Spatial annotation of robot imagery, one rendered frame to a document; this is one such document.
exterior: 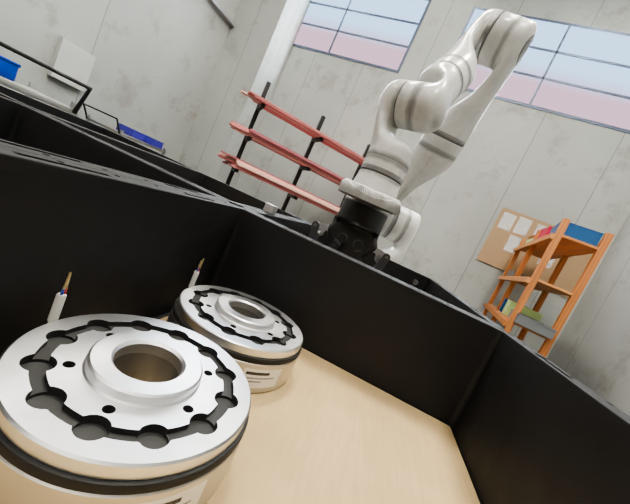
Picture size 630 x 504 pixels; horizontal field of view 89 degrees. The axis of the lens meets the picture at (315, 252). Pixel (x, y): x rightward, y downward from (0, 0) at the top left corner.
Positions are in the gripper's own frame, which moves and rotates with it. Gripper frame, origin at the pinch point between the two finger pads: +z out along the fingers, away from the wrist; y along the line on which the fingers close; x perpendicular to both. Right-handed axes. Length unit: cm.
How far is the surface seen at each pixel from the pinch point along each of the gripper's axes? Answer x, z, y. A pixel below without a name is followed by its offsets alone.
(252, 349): 33.1, -0.2, 1.6
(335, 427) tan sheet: 31.2, 2.9, -5.5
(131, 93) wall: -496, -74, 498
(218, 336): 33.7, -0.2, 3.8
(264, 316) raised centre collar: 28.3, -0.8, 2.6
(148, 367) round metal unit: 38.4, 0.6, 5.0
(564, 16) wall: -592, -505, -152
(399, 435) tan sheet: 28.0, 2.9, -10.6
